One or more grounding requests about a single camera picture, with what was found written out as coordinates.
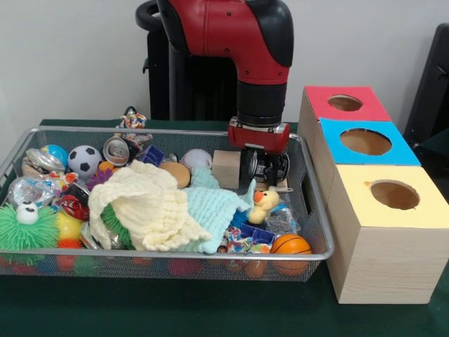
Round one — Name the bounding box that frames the shallow metal mesh bin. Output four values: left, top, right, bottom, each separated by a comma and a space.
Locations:
0, 126, 335, 284

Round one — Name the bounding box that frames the dark green table cloth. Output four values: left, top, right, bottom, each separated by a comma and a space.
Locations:
413, 135, 449, 170
0, 119, 449, 337

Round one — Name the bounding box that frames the crushed clear water bottle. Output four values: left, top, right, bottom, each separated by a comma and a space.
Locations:
264, 206, 302, 235

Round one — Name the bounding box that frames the colourful knotted rope toy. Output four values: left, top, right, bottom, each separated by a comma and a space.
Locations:
117, 107, 148, 130

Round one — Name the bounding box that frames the black upright panel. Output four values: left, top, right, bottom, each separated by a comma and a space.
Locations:
403, 23, 449, 141

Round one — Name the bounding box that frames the cream yellow cloth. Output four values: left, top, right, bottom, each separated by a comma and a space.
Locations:
87, 159, 213, 252

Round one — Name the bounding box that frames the small yellow duck plush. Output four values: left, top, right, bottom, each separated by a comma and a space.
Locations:
248, 189, 281, 225

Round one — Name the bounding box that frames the green spiky ball with eyes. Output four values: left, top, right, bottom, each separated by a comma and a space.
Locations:
0, 202, 59, 260

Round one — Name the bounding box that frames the white toy baseball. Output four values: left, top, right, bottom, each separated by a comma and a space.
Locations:
180, 149, 214, 173

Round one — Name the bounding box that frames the plain wooden cube block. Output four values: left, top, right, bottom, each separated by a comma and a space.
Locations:
212, 150, 243, 189

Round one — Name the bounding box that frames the small toy soccer ball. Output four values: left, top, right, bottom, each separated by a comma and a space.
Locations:
68, 145, 102, 179

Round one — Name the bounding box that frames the crushed black drink can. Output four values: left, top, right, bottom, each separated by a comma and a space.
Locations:
240, 149, 291, 187

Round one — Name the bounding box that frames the orange toy basketball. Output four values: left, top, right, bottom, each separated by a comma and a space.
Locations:
270, 234, 312, 255

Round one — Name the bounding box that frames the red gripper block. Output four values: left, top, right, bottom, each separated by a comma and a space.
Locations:
227, 118, 291, 187

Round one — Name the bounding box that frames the wooden box with three holes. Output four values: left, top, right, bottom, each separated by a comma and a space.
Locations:
297, 85, 449, 305

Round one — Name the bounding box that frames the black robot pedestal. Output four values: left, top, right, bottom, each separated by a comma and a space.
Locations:
135, 0, 243, 122

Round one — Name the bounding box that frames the mint green cloth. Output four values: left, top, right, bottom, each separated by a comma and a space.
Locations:
182, 166, 257, 254

